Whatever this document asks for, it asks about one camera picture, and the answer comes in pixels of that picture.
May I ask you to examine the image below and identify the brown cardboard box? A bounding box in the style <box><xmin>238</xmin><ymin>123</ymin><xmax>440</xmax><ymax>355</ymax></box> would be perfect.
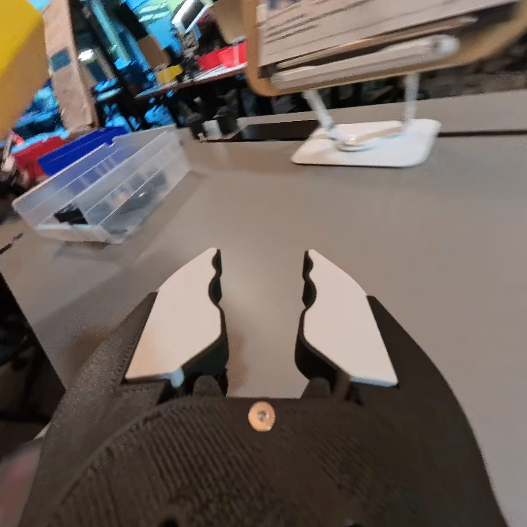
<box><xmin>41</xmin><ymin>0</ymin><xmax>100</xmax><ymax>129</ymax></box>

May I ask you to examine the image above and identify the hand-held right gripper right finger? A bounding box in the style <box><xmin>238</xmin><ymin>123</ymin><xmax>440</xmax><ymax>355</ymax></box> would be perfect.
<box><xmin>294</xmin><ymin>249</ymin><xmax>399</xmax><ymax>392</ymax></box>

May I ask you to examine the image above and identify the grey desk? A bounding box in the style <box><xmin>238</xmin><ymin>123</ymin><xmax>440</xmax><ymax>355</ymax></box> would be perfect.
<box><xmin>0</xmin><ymin>88</ymin><xmax>527</xmax><ymax>527</ymax></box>

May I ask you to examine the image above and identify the wooden table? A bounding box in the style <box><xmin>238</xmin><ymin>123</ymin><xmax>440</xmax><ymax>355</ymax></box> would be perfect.
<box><xmin>135</xmin><ymin>66</ymin><xmax>248</xmax><ymax>124</ymax></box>

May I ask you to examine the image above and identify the clear plastic storage box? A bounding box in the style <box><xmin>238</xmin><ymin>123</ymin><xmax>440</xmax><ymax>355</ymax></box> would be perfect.
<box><xmin>12</xmin><ymin>130</ymin><xmax>192</xmax><ymax>244</ymax></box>

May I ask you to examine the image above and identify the blue plastic bin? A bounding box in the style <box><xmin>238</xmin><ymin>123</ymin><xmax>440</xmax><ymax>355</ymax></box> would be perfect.
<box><xmin>38</xmin><ymin>127</ymin><xmax>128</xmax><ymax>176</ymax></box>

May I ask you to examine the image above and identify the yellow box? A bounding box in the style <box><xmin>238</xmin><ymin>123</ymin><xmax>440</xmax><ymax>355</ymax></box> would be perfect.
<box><xmin>0</xmin><ymin>0</ymin><xmax>49</xmax><ymax>139</ymax></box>

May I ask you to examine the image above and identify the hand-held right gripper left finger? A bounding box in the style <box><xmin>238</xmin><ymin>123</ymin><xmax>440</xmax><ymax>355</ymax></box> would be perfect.
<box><xmin>124</xmin><ymin>248</ymin><xmax>230</xmax><ymax>389</ymax></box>

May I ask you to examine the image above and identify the white folding stand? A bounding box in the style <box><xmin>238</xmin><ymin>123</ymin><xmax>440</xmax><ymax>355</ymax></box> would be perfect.
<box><xmin>270</xmin><ymin>35</ymin><xmax>461</xmax><ymax>169</ymax></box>

